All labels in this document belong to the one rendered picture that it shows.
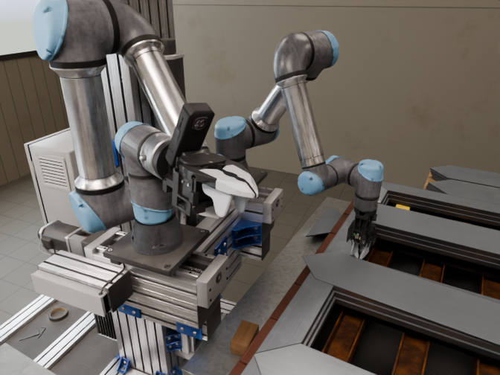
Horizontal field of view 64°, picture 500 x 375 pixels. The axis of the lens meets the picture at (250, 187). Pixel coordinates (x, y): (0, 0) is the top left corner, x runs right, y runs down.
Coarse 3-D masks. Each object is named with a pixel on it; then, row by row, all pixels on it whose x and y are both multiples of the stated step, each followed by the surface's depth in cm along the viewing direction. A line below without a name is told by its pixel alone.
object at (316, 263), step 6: (324, 252) 142; (330, 252) 142; (312, 258) 139; (318, 258) 139; (324, 258) 138; (312, 264) 135; (318, 264) 135; (324, 264) 135; (312, 270) 133; (318, 270) 133
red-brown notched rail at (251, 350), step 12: (336, 228) 164; (324, 240) 156; (300, 276) 137; (288, 300) 126; (276, 312) 121; (264, 324) 117; (264, 336) 112; (252, 348) 109; (240, 360) 105; (240, 372) 102
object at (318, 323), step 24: (456, 216) 175; (480, 216) 171; (408, 240) 155; (432, 240) 151; (480, 264) 144; (336, 288) 126; (456, 288) 125; (384, 312) 120; (408, 312) 116; (312, 336) 112; (432, 336) 114; (456, 336) 111
